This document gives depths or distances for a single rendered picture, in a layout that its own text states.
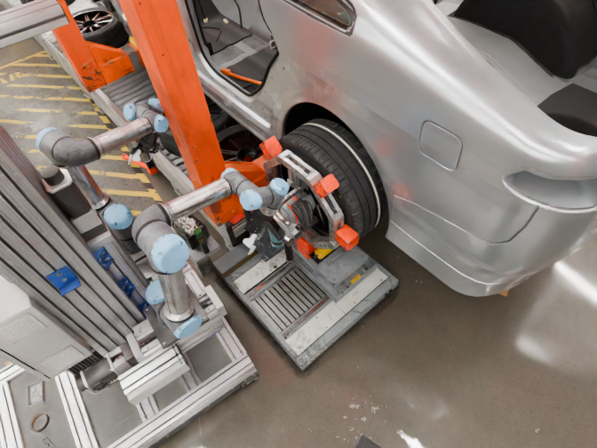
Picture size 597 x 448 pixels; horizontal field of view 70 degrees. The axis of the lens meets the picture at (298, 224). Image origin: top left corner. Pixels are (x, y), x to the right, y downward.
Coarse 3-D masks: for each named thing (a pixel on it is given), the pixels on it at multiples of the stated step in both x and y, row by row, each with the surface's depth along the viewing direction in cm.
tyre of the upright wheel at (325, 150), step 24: (312, 120) 213; (288, 144) 204; (312, 144) 194; (336, 144) 194; (360, 144) 195; (336, 168) 189; (360, 168) 193; (336, 192) 194; (360, 192) 193; (384, 192) 201; (360, 216) 196; (384, 216) 213
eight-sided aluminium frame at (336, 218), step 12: (276, 156) 201; (288, 156) 200; (264, 168) 222; (276, 168) 224; (288, 168) 199; (312, 168) 193; (312, 180) 189; (324, 204) 191; (336, 204) 194; (336, 216) 193; (312, 228) 234; (336, 228) 198; (312, 240) 230; (324, 240) 226
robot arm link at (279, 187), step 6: (276, 180) 162; (282, 180) 163; (270, 186) 162; (276, 186) 160; (282, 186) 161; (288, 186) 163; (276, 192) 161; (282, 192) 161; (276, 198) 161; (282, 198) 164; (276, 204) 165
